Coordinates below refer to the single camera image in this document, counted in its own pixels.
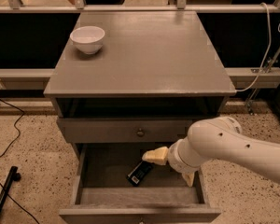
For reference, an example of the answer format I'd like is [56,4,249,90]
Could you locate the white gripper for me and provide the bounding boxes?
[142,138,208,187]

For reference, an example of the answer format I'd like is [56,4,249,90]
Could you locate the dark blueberry rxbar wrapper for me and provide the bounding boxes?
[127,161,153,187]

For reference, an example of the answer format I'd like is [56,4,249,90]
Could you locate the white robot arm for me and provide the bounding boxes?
[142,117,280,185]

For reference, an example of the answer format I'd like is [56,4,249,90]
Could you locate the round brass drawer knob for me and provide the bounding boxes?
[136,128,145,137]

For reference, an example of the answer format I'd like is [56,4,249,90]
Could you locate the open grey middle drawer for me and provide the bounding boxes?
[60,143,220,224]

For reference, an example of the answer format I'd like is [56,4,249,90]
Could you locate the grey wooden drawer cabinet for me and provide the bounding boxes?
[43,10,237,224]

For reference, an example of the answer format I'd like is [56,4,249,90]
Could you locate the closed grey top drawer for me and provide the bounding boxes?
[56,116,221,144]

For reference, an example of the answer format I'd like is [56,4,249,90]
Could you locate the white ceramic bowl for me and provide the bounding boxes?
[70,26,105,54]

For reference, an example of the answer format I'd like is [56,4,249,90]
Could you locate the black stand leg with wheel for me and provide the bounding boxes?
[0,166,21,214]

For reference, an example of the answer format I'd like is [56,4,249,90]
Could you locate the black floor cable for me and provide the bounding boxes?
[0,97,26,159]
[0,171,41,224]

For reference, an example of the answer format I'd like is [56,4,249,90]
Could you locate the white cable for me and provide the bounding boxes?
[235,2,273,93]

